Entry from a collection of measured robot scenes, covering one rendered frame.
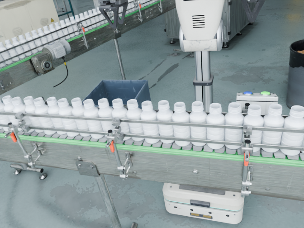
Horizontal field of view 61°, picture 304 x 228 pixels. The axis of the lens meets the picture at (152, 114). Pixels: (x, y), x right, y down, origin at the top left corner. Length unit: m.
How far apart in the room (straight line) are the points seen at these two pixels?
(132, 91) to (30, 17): 3.61
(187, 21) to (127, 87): 0.57
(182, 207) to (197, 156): 0.95
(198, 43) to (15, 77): 1.54
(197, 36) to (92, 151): 0.76
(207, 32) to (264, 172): 0.73
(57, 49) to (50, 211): 1.31
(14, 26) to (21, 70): 2.57
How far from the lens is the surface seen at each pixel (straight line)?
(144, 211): 2.04
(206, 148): 0.94
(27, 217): 2.37
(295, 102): 2.96
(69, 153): 1.18
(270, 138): 0.91
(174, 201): 1.82
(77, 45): 2.68
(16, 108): 1.24
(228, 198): 1.74
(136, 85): 1.62
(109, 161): 1.10
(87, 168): 1.19
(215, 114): 0.86
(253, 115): 0.85
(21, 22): 4.97
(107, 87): 1.71
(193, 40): 1.38
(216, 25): 1.35
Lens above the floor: 1.62
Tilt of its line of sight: 33 degrees down
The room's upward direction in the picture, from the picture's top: 10 degrees counter-clockwise
